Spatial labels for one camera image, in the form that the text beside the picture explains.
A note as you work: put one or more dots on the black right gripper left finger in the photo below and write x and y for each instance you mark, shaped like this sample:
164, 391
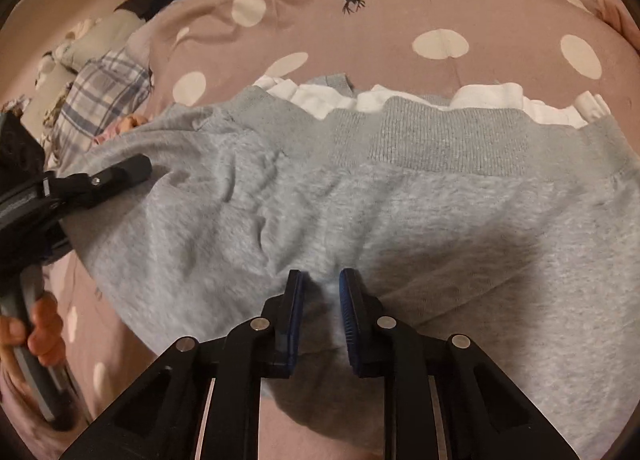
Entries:
201, 399

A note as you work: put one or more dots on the white pillow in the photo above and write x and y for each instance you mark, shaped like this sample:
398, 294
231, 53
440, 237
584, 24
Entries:
89, 39

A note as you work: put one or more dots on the blue plaid garment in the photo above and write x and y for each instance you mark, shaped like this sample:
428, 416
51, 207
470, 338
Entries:
105, 90

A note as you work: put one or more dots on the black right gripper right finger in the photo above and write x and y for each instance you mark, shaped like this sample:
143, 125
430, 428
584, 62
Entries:
442, 398

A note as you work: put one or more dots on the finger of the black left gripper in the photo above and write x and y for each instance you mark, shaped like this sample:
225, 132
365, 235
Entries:
82, 190

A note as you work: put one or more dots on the pink polka dot duvet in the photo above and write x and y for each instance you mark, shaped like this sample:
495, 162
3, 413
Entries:
556, 60

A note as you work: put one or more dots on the left hand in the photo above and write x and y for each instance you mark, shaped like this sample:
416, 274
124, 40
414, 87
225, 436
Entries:
44, 340

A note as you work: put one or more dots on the orange crumpled garment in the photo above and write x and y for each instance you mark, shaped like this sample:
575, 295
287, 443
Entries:
119, 127

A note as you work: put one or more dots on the grey sweatshirt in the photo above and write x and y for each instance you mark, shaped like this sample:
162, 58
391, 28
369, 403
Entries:
523, 236

